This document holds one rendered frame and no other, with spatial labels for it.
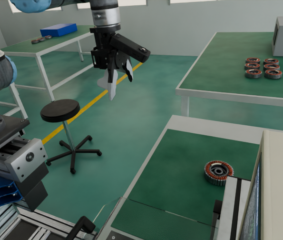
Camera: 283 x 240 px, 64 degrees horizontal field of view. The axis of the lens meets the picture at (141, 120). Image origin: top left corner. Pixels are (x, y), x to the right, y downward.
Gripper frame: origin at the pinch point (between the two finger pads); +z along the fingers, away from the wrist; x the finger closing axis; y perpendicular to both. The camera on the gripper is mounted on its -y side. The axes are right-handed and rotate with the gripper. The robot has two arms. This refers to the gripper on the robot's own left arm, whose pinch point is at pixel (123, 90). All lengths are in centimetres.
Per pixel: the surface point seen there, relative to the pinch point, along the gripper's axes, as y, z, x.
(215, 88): -19, 40, -94
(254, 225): -36, -12, 45
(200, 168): -23.7, 40.2, -13.4
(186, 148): -15.4, 40.2, -24.4
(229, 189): -34.7, 3.6, 27.3
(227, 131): -32, 40, -44
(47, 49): 216, 41, -181
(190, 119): -12, 40, -50
